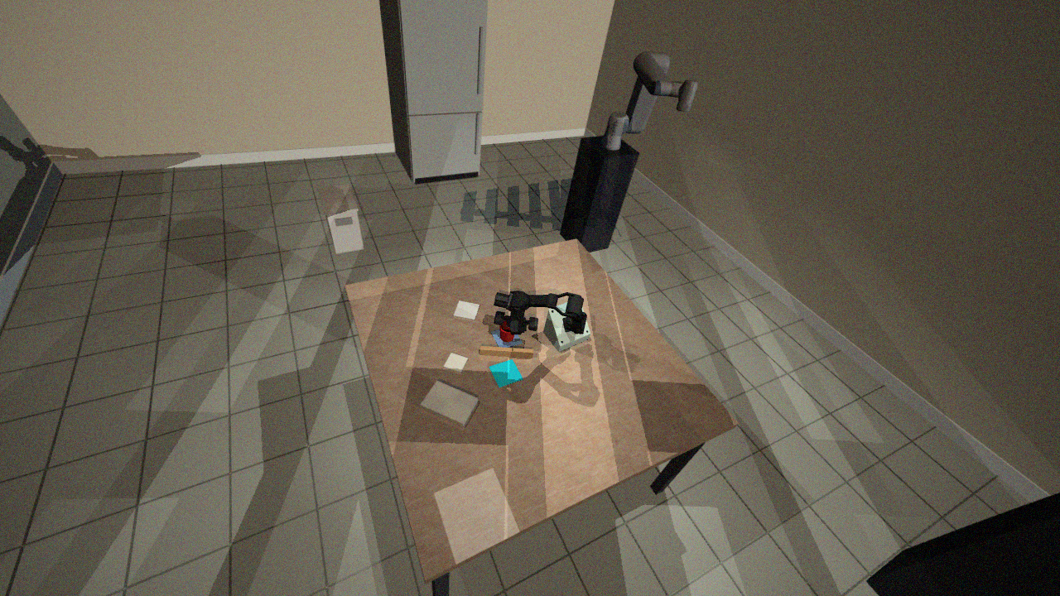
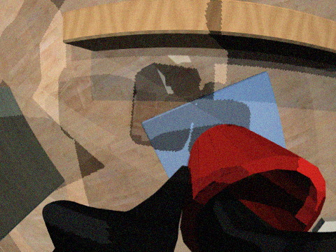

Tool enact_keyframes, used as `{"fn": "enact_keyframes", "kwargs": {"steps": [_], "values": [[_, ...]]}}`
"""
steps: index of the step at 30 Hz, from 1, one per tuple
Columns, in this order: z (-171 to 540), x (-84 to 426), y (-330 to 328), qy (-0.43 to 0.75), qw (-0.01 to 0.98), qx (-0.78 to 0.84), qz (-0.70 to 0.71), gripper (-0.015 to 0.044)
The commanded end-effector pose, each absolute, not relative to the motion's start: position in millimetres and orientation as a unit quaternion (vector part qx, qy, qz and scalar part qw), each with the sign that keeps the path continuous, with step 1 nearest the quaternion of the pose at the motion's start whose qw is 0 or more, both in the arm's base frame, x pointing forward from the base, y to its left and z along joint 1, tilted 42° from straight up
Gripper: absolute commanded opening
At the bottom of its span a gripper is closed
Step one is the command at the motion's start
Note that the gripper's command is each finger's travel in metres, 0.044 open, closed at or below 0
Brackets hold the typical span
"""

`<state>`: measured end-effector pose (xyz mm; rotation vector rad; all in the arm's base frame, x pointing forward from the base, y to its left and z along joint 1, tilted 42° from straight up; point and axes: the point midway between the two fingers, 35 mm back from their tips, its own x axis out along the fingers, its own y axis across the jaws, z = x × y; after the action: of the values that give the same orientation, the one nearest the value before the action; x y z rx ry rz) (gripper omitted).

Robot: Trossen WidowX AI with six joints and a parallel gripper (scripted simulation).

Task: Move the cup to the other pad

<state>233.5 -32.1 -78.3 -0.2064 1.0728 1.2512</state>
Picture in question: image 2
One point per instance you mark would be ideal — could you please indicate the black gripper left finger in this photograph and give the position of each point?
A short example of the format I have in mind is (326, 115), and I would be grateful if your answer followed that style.
(152, 226)

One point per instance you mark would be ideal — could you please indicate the red cup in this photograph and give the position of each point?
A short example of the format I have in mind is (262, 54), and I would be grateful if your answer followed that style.
(287, 191)

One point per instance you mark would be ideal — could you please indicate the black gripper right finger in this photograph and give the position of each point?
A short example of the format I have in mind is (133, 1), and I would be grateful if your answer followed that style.
(226, 225)

